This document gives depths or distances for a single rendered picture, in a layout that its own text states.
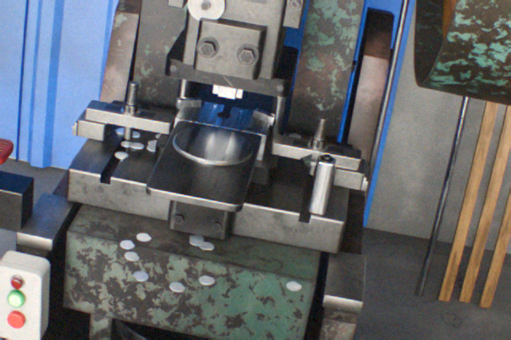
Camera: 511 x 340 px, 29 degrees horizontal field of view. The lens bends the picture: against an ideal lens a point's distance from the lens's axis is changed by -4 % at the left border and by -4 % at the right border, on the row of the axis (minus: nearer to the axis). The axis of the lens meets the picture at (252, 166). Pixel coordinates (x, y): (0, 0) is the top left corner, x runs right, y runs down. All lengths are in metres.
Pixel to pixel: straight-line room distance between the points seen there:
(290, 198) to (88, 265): 0.34
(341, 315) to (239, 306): 0.17
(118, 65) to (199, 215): 0.48
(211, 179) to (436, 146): 1.55
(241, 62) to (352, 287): 0.38
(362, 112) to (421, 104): 0.99
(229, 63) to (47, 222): 0.38
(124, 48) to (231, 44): 0.46
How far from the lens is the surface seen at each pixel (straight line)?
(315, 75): 1.84
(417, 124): 2.93
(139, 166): 1.66
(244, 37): 1.53
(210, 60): 1.55
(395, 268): 2.91
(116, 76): 1.96
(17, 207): 1.56
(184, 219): 1.59
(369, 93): 1.92
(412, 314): 2.72
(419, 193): 3.03
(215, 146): 1.58
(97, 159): 1.67
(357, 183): 1.70
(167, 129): 1.71
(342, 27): 1.81
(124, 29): 1.95
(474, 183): 2.69
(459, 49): 1.31
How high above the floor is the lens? 1.46
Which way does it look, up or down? 26 degrees down
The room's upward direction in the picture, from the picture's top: 9 degrees clockwise
